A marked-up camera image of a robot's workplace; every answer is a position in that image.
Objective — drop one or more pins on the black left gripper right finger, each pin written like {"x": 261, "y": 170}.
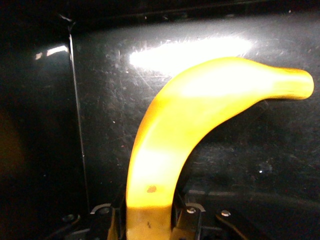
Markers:
{"x": 200, "y": 222}

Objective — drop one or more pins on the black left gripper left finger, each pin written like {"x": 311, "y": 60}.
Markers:
{"x": 100, "y": 220}

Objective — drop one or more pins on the black rectangular plastic box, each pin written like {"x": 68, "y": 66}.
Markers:
{"x": 250, "y": 155}

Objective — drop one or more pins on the yellow banana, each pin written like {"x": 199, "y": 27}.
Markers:
{"x": 175, "y": 125}

